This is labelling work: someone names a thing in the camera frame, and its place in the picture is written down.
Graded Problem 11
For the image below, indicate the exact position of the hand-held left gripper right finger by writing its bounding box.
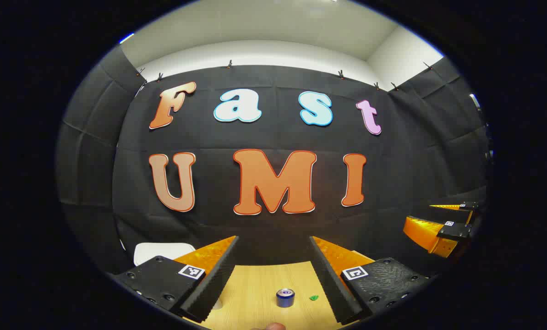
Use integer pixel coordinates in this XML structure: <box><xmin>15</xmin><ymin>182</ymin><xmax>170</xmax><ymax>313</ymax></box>
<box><xmin>309</xmin><ymin>236</ymin><xmax>433</xmax><ymax>326</ymax></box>

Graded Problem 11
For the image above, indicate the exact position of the white garbage bin lid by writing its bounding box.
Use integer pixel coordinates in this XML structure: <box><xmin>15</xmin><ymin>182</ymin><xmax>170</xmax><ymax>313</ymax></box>
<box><xmin>134</xmin><ymin>242</ymin><xmax>197</xmax><ymax>267</ymax></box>

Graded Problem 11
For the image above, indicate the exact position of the row of black cloth clips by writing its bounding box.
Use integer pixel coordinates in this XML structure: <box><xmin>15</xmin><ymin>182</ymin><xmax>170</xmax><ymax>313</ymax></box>
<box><xmin>136</xmin><ymin>60</ymin><xmax>434</xmax><ymax>91</ymax></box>

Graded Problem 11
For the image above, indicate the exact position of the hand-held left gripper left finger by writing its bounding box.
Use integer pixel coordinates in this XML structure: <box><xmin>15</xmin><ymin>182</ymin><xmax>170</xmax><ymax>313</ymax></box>
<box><xmin>112</xmin><ymin>236</ymin><xmax>240</xmax><ymax>323</ymax></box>

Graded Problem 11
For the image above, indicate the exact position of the wooden desktop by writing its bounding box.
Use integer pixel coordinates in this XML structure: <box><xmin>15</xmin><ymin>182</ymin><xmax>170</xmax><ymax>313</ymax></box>
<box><xmin>189</xmin><ymin>250</ymin><xmax>370</xmax><ymax>330</ymax></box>

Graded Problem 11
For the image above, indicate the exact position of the black backdrop cloth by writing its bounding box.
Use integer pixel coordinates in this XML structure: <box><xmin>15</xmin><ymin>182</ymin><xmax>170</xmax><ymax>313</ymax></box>
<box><xmin>56</xmin><ymin>46</ymin><xmax>489</xmax><ymax>278</ymax></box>

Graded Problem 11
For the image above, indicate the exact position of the blue pop can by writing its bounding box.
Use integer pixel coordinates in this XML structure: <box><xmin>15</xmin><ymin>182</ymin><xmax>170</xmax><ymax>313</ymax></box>
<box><xmin>276</xmin><ymin>288</ymin><xmax>295</xmax><ymax>308</ymax></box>

